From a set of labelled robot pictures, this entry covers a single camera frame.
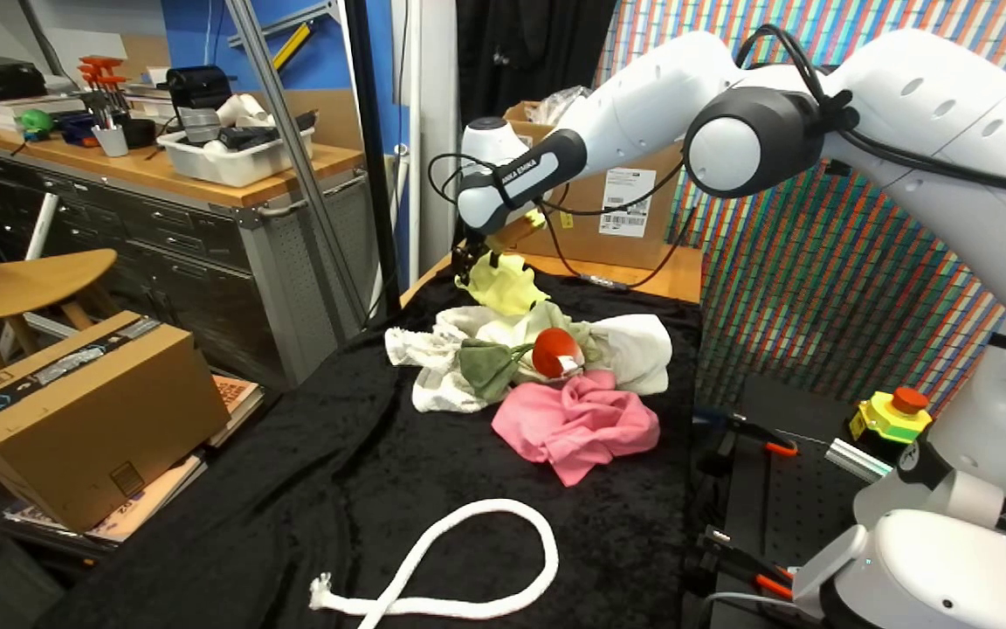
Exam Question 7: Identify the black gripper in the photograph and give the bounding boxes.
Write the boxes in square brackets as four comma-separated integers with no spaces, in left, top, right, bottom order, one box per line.
[452,230,490,279]

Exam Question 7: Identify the yellow cloth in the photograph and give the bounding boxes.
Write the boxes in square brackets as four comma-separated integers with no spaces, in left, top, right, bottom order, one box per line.
[458,250,545,319]

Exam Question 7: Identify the red white ball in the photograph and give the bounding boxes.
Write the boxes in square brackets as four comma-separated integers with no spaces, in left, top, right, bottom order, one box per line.
[531,329,585,378]

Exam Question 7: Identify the white rope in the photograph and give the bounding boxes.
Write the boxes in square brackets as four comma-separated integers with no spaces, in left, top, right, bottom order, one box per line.
[307,496,568,623]

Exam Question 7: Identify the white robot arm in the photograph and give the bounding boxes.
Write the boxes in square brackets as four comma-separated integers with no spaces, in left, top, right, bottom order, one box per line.
[458,28,1006,629]

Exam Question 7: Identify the white shirt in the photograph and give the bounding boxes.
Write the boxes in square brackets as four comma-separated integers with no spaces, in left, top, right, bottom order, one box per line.
[386,299,676,412]

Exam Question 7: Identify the pale green cloth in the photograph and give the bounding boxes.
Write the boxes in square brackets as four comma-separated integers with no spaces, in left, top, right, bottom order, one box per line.
[458,341,524,403]

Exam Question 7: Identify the cardboard box behind table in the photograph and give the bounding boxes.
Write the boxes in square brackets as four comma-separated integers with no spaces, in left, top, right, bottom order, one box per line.
[495,143,682,270]

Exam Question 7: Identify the pink cloth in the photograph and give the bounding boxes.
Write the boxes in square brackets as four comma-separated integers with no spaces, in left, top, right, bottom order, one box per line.
[494,371,662,484]

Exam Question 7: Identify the white plastic tray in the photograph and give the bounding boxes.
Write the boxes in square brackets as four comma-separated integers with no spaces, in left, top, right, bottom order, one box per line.
[158,133,295,187]

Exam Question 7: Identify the wooden workbench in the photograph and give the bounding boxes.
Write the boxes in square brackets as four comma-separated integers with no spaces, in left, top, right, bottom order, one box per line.
[0,133,374,378]

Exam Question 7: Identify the black table cloth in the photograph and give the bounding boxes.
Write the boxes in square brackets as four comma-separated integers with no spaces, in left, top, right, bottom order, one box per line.
[37,279,699,629]

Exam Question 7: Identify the silver tripod pole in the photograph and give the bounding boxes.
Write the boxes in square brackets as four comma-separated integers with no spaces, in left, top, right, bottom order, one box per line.
[226,0,367,340]

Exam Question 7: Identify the emergency stop button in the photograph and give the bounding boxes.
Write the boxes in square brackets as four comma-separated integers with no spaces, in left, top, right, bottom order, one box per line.
[848,385,933,442]

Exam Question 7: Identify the wooden stool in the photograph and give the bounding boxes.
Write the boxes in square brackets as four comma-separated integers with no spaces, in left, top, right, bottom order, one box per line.
[0,247,117,367]

